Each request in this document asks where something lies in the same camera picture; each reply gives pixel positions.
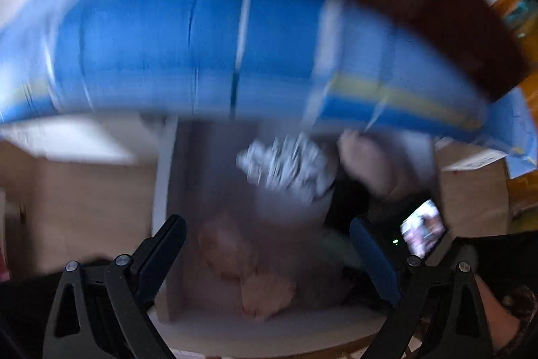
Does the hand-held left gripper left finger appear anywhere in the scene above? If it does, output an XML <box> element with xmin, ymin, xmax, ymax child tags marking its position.
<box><xmin>42</xmin><ymin>215</ymin><xmax>187</xmax><ymax>359</ymax></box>

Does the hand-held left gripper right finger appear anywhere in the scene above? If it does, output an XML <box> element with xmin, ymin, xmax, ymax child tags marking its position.
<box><xmin>350</xmin><ymin>216</ymin><xmax>493</xmax><ymax>359</ymax></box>

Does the white drawer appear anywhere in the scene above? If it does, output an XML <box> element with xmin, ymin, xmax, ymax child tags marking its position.
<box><xmin>149</xmin><ymin>119</ymin><xmax>442</xmax><ymax>356</ymax></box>

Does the black and white patterned sock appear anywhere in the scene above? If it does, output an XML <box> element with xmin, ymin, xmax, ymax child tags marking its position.
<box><xmin>236</xmin><ymin>133</ymin><xmax>338</xmax><ymax>202</ymax></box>

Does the pale green sock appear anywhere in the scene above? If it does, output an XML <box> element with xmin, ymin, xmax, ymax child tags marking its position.
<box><xmin>321</xmin><ymin>235</ymin><xmax>358</xmax><ymax>269</ymax></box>

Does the pale pink sock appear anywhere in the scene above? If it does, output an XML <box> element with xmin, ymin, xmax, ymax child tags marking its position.
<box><xmin>197</xmin><ymin>214</ymin><xmax>259</xmax><ymax>282</ymax></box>

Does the person's right leg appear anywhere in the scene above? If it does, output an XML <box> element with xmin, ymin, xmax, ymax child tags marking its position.
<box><xmin>441</xmin><ymin>230</ymin><xmax>538</xmax><ymax>359</ymax></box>

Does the white cabinet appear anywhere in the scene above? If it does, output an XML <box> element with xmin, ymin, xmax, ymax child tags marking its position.
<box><xmin>0</xmin><ymin>113</ymin><xmax>507</xmax><ymax>175</ymax></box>

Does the blue plaid tablecloth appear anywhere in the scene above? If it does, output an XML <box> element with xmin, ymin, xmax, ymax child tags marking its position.
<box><xmin>0</xmin><ymin>0</ymin><xmax>538</xmax><ymax>179</ymax></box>

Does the wooden door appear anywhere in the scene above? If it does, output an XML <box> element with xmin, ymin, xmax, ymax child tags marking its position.
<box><xmin>490</xmin><ymin>0</ymin><xmax>538</xmax><ymax>44</ymax></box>

